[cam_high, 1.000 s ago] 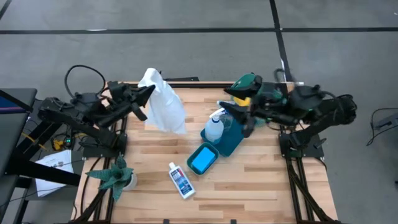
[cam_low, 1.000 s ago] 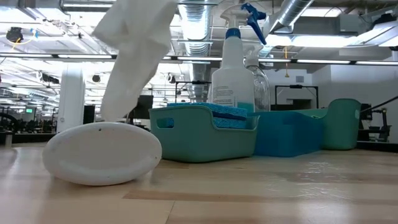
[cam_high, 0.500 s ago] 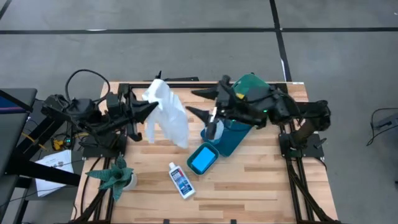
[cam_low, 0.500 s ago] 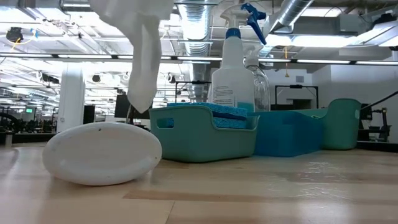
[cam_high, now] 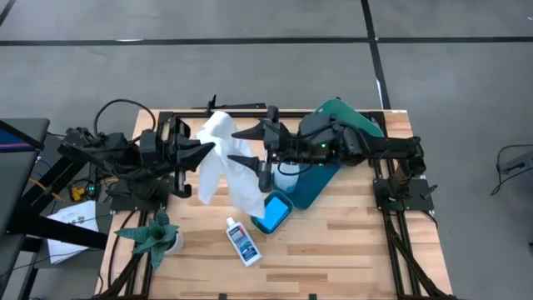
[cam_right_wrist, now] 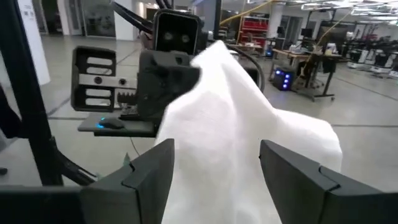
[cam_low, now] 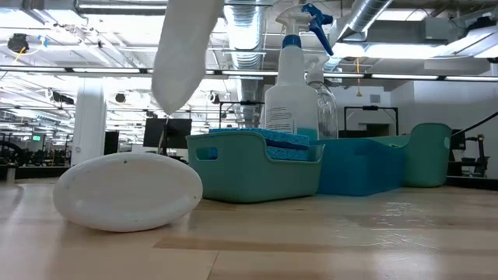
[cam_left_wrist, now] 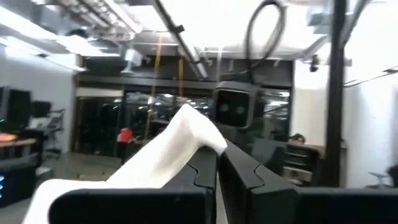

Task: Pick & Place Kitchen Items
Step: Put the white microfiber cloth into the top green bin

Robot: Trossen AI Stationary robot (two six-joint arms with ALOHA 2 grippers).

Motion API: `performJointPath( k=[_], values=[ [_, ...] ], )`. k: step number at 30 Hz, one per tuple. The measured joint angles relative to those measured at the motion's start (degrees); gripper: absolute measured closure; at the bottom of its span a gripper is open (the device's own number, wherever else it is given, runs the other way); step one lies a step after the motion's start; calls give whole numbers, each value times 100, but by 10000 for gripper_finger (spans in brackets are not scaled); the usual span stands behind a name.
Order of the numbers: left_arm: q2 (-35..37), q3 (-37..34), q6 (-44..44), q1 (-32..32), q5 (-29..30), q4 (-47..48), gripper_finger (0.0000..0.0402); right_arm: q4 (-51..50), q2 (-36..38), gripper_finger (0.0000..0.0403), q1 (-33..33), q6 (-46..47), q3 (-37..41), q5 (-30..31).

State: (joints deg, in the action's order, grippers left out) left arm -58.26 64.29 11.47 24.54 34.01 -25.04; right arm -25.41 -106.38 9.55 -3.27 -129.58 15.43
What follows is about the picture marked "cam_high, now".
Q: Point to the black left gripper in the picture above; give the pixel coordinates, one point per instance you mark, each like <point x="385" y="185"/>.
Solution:
<point x="156" y="152"/>

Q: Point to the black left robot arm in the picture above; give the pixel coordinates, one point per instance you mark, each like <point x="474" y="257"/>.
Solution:
<point x="104" y="154"/>

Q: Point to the white towel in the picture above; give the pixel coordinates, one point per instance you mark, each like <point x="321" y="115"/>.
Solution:
<point x="229" y="166"/>

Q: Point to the white spray bottle blue trigger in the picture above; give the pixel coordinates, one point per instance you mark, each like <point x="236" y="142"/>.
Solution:
<point x="286" y="181"/>

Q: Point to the black aluminium table frame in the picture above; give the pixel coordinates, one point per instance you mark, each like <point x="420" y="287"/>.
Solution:
<point x="395" y="250"/>

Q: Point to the grey equipment base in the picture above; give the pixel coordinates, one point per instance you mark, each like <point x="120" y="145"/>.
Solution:
<point x="520" y="162"/>

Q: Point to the dark blue plastic bin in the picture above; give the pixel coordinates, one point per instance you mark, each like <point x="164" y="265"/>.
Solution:
<point x="312" y="183"/>

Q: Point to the white paper sheets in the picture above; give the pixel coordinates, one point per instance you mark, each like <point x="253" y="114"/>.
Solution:
<point x="71" y="246"/>

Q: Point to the black side table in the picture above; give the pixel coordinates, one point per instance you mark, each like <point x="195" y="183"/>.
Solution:
<point x="16" y="175"/>

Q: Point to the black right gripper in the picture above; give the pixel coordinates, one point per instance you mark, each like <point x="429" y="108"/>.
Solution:
<point x="279" y="137"/>

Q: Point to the green plant in white pot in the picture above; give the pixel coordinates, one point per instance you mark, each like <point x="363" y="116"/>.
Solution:
<point x="156" y="237"/>

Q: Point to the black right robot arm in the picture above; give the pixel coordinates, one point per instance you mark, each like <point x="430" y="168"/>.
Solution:
<point x="387" y="148"/>

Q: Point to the white cleaner bottle blue label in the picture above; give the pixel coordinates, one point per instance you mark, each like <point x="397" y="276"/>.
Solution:
<point x="243" y="243"/>

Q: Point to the small teal plastic bin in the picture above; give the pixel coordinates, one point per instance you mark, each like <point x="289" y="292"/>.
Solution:
<point x="287" y="216"/>

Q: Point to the blue kitchen sponge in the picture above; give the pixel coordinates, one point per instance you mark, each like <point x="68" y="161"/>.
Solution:
<point x="275" y="214"/>

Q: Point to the large teal plastic bin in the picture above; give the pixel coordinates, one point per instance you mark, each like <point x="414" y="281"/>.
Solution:
<point x="358" y="118"/>

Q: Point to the black bracket bar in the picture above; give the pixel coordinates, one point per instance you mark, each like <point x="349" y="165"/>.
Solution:
<point x="241" y="106"/>

